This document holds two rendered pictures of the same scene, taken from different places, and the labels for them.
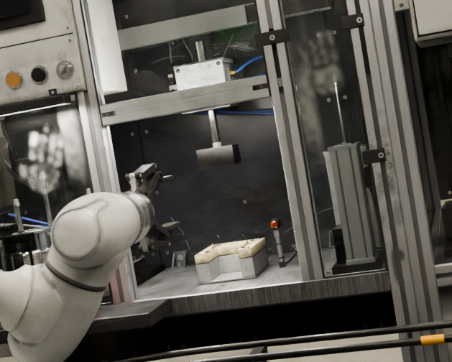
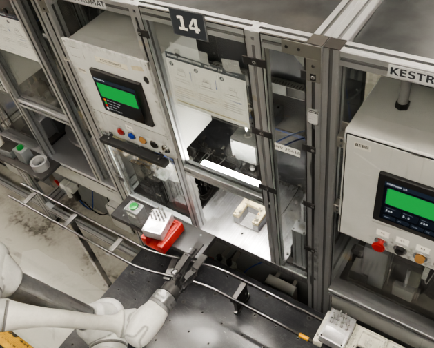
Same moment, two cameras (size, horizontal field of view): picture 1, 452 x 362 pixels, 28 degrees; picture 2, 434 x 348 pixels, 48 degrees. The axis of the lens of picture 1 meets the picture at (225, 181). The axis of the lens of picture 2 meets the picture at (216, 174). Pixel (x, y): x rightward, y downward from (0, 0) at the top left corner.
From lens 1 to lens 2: 172 cm
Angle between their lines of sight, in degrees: 50
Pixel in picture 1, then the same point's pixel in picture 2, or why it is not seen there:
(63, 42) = (164, 138)
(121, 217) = (152, 333)
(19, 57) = (143, 132)
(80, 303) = not seen: hidden behind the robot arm
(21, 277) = (119, 326)
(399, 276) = (312, 281)
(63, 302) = not seen: hidden behind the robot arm
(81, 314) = not seen: hidden behind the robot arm
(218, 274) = (245, 214)
